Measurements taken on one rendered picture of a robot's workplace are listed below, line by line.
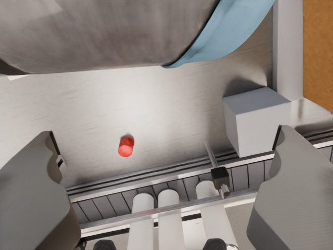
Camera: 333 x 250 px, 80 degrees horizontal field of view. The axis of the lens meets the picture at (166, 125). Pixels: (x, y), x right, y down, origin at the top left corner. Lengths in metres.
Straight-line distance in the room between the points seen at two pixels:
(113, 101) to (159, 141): 0.14
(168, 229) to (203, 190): 0.11
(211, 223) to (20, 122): 0.46
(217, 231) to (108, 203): 0.28
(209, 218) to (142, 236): 0.13
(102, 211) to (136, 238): 0.17
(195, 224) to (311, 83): 0.44
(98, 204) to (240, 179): 0.35
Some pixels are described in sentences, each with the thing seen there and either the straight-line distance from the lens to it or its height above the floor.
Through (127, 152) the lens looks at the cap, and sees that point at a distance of 0.46.
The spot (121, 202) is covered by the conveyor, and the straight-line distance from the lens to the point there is 0.55.
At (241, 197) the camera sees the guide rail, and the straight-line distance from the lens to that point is 0.45.
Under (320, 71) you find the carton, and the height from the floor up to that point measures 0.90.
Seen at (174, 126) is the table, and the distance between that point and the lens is 0.46.
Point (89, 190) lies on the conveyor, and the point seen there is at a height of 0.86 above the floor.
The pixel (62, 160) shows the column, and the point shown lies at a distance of 0.56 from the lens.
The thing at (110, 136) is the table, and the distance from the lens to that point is 0.49.
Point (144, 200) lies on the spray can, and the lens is 0.50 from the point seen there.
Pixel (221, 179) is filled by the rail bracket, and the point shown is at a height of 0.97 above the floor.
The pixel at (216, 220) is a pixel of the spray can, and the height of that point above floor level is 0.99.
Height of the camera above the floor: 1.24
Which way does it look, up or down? 62 degrees down
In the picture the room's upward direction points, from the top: 175 degrees clockwise
